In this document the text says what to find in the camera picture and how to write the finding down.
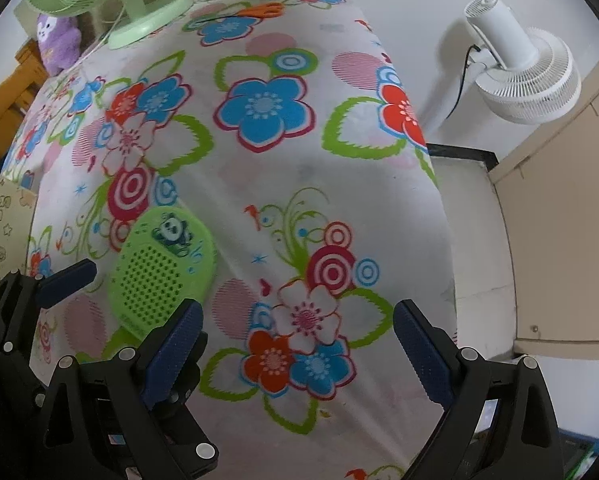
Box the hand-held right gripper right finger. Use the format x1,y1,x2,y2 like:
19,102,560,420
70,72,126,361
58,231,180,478
393,299,565,480

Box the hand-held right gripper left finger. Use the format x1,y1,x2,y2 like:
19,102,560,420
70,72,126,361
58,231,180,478
42,299,219,480

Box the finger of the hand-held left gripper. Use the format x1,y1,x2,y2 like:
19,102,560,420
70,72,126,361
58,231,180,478
0,260,97,356

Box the green panda plastic case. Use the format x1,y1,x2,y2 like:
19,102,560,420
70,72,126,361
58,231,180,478
108,206,217,341

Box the cream printed storage box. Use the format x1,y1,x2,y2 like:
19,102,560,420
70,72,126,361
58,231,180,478
0,165,37,301

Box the white cabinet with black rim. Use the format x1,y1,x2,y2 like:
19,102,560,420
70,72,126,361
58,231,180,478
424,142,517,358

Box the purple plush toy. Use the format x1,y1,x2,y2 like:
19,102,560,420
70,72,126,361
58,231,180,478
36,12,82,77

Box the green desk fan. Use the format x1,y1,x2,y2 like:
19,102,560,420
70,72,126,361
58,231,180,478
24,0,195,51

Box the white circulator fan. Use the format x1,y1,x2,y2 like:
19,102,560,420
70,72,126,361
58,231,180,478
464,0,583,126

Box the orange scissors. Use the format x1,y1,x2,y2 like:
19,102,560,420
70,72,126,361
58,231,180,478
194,2,285,23

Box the white fan cable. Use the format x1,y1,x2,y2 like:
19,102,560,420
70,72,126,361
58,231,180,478
54,0,132,81

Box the black fan cable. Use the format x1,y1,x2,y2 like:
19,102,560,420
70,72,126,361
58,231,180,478
447,45,481,121

